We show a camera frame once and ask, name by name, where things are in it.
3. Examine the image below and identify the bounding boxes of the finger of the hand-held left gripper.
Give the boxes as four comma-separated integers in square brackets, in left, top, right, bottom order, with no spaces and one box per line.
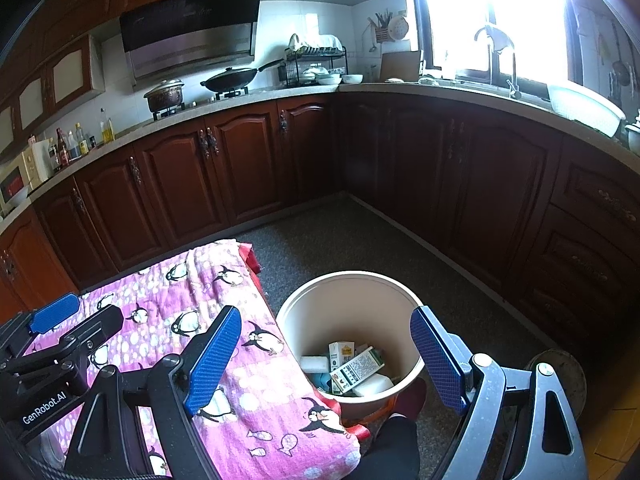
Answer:
[0,292,81,356]
[5,305,124,391]

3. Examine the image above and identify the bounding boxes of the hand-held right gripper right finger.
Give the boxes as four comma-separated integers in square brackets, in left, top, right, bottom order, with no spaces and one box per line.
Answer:
[410,305,588,480]

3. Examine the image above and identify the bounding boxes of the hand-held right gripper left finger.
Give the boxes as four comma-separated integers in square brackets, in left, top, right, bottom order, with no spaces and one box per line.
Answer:
[65,305,242,480]

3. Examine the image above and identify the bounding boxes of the green white icon carton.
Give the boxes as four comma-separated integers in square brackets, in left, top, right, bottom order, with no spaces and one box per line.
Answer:
[330,346,386,395]

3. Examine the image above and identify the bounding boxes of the white orange carton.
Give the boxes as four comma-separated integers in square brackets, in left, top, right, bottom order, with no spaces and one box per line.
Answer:
[329,341,355,373]

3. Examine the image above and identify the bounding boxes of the cream plastic bucket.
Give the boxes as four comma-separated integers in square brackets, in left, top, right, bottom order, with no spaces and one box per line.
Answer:
[276,271,430,413]

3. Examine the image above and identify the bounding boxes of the maroon shoe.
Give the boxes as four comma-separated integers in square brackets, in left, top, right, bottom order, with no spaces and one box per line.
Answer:
[395,377,428,418]

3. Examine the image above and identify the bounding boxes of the pink penguin print blanket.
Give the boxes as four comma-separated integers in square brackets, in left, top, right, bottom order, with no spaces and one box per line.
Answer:
[20,239,363,480]

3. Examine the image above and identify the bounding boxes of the person's dark trouser leg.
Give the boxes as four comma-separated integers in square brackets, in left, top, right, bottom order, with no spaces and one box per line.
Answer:
[357,417,421,480]

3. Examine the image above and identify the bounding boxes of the round dark metal lid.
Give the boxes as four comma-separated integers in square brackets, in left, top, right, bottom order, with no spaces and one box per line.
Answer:
[525,349,588,421]

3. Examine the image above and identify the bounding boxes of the white microwave oven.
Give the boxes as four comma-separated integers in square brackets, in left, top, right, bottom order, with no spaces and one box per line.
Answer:
[0,152,33,208]

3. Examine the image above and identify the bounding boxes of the cream plastic container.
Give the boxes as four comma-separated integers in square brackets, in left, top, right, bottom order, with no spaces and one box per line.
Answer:
[22,137,53,186]

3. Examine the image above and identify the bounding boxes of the dark brown sauce bottle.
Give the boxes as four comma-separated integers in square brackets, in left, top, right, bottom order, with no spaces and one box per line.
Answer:
[54,127,70,166]

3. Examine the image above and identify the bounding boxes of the wooden lower cabinets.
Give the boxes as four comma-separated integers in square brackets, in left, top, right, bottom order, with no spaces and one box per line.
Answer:
[0,82,640,361]

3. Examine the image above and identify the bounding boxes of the wooden cabinets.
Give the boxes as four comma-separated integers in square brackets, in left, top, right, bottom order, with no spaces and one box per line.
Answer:
[0,0,378,158]
[0,82,640,361]

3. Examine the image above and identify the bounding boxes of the brown lidded cooking pot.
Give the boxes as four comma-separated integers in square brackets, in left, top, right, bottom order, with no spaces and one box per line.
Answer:
[144,77,186,113]

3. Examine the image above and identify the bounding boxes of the gas stove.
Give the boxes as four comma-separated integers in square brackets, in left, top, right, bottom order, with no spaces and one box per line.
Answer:
[152,87,251,121]

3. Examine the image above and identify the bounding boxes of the stone countertop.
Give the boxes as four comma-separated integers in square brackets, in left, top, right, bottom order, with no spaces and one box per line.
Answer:
[0,80,640,233]

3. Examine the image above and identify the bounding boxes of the black wok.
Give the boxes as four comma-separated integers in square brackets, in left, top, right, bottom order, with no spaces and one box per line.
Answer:
[200,58,286,93]

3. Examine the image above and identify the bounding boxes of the white plastic basin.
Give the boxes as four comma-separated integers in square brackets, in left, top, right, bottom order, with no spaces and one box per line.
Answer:
[546,81,627,138]

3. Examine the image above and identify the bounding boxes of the wooden upper cabinets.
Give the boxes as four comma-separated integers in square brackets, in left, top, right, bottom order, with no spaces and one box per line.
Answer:
[0,0,378,158]

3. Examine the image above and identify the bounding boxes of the metal faucet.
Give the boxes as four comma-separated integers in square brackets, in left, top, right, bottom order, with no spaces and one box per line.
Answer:
[474,25,523,101]

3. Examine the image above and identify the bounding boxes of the wooden cutting board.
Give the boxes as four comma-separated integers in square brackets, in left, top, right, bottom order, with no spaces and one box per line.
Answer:
[380,51,423,83]

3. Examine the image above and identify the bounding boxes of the black dish rack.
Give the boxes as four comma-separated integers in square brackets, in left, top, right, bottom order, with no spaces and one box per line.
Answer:
[284,34,349,86]

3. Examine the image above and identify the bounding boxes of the black steel range hood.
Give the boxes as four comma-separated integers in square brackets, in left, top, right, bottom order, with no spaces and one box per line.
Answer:
[119,0,263,93]

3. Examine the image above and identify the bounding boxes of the hanging colander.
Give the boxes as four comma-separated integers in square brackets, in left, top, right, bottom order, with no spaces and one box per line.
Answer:
[387,15,411,42]

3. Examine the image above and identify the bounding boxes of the hanging metal ladle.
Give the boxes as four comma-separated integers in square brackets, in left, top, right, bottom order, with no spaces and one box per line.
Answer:
[607,15,632,88]

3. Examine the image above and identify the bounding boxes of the kitchen window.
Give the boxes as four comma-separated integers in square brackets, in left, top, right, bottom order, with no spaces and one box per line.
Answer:
[410,0,581,86]

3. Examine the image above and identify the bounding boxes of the wall utensil holder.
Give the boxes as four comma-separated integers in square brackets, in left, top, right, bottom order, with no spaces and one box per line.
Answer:
[367,8,396,43]

